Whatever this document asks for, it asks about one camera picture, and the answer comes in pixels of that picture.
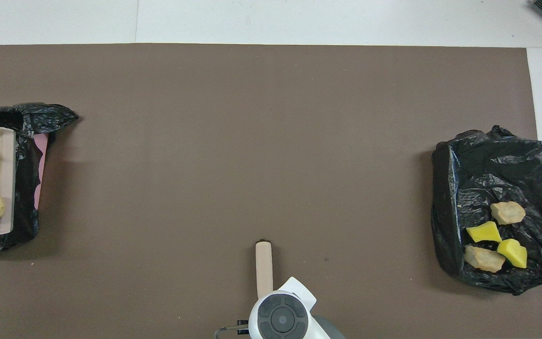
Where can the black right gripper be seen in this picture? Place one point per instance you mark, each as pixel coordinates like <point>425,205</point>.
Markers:
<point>243,327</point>

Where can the yellow sponge piece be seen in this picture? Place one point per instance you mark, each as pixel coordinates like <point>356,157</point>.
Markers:
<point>513,253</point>
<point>483,233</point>

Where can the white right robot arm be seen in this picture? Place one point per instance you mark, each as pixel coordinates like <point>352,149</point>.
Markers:
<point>282,315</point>

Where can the pink plastic bin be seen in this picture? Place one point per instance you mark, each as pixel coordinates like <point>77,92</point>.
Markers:
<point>40,165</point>

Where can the black trash bag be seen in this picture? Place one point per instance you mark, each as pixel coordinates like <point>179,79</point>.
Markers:
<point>50,115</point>
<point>487,165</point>

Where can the brown table mat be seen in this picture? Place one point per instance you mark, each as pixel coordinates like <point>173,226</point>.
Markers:
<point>271,141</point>

